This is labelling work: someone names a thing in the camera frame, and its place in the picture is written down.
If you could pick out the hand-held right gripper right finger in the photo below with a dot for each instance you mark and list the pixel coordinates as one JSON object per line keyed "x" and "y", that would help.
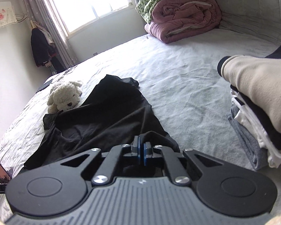
{"x": 145, "y": 151}

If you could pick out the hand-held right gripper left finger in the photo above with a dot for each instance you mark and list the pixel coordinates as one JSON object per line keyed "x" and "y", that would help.
{"x": 137, "y": 148}

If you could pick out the black t-shirt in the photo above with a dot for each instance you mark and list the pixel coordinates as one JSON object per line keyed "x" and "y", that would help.
{"x": 96, "y": 121}

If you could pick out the bed with grey sheet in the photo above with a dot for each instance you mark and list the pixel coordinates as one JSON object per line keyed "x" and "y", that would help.
{"x": 178, "y": 75}

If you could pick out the white plush dog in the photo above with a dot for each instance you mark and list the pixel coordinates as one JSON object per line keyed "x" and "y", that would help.
{"x": 63, "y": 96}

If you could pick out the grey folded garment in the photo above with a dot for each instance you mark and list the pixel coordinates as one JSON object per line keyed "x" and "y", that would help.
{"x": 245, "y": 140}

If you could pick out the dark tablet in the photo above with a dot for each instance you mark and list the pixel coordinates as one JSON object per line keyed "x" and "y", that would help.
{"x": 43, "y": 86}

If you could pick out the black folded garment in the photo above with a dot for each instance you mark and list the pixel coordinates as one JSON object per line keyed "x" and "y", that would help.
{"x": 255, "y": 117}

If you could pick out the beige folded garment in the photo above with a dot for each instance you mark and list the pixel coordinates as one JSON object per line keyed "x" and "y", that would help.
{"x": 260, "y": 86}

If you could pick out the pink folded quilt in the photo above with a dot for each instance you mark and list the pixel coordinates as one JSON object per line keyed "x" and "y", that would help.
{"x": 185, "y": 18}

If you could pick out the dark hanging jacket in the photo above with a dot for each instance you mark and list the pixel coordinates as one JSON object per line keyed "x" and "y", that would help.
{"x": 39, "y": 49}

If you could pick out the light hanging garment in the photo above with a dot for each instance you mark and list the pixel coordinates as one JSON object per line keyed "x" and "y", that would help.
{"x": 48, "y": 36}

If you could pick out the green patterned blanket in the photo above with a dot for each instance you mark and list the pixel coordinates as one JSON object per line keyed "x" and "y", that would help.
{"x": 147, "y": 2}

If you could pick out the window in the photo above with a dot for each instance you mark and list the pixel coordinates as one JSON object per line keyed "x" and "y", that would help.
{"x": 89, "y": 2}

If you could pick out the grey padded headboard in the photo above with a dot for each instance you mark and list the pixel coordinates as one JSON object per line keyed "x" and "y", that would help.
{"x": 253, "y": 4}

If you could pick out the printed wall cloth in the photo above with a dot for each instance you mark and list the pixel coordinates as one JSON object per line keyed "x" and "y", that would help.
{"x": 2, "y": 15}

